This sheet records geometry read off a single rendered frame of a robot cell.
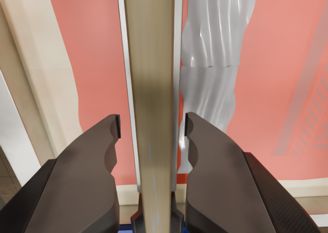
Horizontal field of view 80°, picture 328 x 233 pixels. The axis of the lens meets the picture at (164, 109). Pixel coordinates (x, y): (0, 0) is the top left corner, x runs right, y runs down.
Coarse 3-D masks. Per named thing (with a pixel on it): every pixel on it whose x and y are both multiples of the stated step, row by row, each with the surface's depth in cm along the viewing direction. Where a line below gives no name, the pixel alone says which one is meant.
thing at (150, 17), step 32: (128, 0) 11; (160, 0) 11; (128, 32) 12; (160, 32) 12; (160, 64) 13; (160, 96) 14; (160, 128) 15; (160, 160) 17; (160, 192) 19; (160, 224) 21
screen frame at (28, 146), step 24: (0, 24) 20; (0, 48) 20; (0, 72) 20; (24, 72) 23; (0, 96) 21; (24, 96) 23; (0, 120) 22; (24, 120) 23; (0, 144) 24; (24, 144) 24; (48, 144) 28; (24, 168) 26; (120, 216) 34; (312, 216) 34
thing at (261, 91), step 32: (256, 64) 24; (288, 64) 24; (96, 96) 25; (256, 96) 26; (288, 96) 26; (128, 128) 28; (256, 128) 29; (128, 160) 31; (288, 160) 32; (320, 160) 33
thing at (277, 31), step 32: (64, 0) 20; (96, 0) 20; (256, 0) 21; (288, 0) 21; (320, 0) 21; (64, 32) 21; (96, 32) 22; (256, 32) 22; (288, 32) 22; (96, 64) 23
